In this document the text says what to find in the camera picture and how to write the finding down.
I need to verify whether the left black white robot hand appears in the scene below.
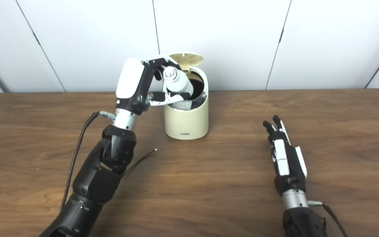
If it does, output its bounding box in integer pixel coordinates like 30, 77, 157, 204
115, 56, 191, 116

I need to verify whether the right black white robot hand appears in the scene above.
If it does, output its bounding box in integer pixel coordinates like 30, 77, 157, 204
263, 115, 308, 198

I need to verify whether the small white plastic bottle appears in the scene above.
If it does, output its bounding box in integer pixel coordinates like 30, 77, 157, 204
163, 66, 194, 111

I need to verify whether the round cream bin lid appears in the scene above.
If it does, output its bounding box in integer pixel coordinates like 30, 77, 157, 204
169, 53, 204, 70

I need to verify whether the cream-colored bin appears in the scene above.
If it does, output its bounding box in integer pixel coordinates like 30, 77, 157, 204
163, 66, 209, 140

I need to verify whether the right thick black wrist cable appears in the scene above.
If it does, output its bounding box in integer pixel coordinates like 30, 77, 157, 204
308, 200, 348, 237

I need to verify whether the thick black wrist cable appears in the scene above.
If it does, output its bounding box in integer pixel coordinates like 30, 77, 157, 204
60, 111, 116, 212
308, 200, 348, 237

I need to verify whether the left thin loose wire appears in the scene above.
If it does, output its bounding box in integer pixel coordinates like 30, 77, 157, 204
123, 149, 158, 177

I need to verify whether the left thick black wrist cable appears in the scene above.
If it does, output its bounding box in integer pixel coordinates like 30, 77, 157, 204
60, 111, 116, 212

